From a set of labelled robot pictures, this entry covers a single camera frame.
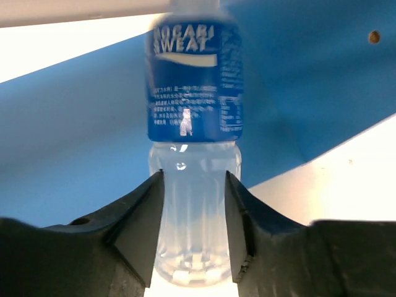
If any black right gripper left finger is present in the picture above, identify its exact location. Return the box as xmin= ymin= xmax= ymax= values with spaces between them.
xmin=1 ymin=171 xmax=165 ymax=296

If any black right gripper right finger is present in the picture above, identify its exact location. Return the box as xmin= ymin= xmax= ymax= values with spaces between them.
xmin=225 ymin=173 xmax=395 ymax=296

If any blue label bottle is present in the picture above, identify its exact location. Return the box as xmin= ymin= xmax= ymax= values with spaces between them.
xmin=145 ymin=1 xmax=244 ymax=287

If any blue and yellow shelf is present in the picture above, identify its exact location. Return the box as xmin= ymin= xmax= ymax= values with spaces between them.
xmin=1 ymin=1 xmax=395 ymax=226

